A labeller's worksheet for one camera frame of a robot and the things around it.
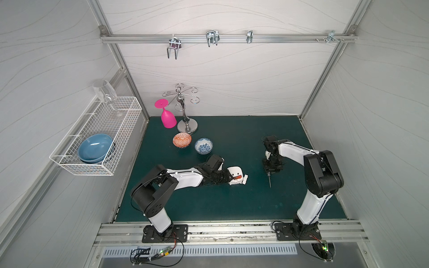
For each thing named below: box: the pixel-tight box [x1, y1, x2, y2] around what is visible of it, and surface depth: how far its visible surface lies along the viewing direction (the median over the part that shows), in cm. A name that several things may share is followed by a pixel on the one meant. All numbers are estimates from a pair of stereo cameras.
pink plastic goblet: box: [154, 98, 178, 129], surface depth 95 cm
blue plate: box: [77, 133, 113, 164], surface depth 62 cm
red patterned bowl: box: [172, 132, 193, 149], surface depth 107 cm
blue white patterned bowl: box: [194, 137, 213, 155], surface depth 103 cm
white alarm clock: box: [227, 166, 244, 186], surface depth 90 cm
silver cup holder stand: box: [161, 83, 200, 134], surface depth 100 cm
